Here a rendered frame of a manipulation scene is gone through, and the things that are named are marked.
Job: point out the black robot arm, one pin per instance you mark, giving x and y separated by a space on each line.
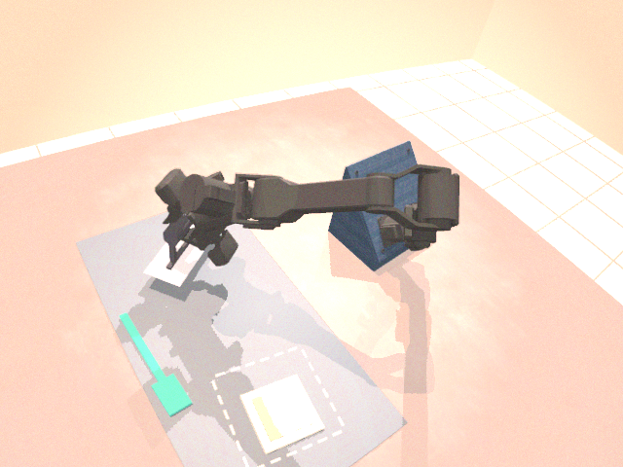
274 201

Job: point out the white square tile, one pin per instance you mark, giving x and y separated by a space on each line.
281 413

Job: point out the turquoise small trowel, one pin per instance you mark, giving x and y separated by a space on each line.
168 389

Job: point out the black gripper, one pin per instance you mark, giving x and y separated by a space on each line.
206 230

